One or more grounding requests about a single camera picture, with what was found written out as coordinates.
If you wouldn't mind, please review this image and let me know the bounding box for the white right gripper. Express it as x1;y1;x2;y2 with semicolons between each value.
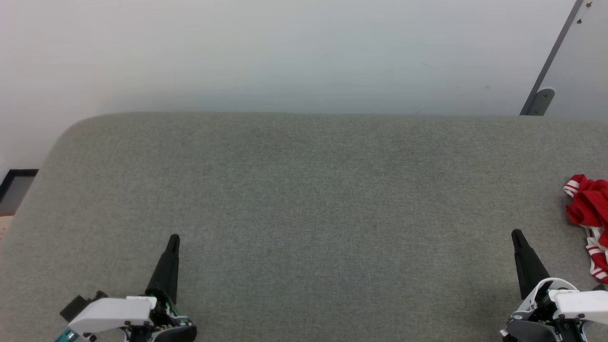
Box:
500;229;608;342

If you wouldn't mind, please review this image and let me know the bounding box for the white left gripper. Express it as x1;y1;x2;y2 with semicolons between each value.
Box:
68;234;198;342

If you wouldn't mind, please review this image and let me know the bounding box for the red white Bulls jersey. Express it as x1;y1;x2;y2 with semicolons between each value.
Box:
563;174;608;284

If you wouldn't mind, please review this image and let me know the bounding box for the black framed panel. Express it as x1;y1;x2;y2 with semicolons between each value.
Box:
0;169;39;216

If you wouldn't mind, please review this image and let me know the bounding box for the grey slanted metal strip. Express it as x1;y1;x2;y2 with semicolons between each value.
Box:
519;0;585;116

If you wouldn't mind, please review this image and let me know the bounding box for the grey metal bracket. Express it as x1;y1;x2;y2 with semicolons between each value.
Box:
527;88;556;116

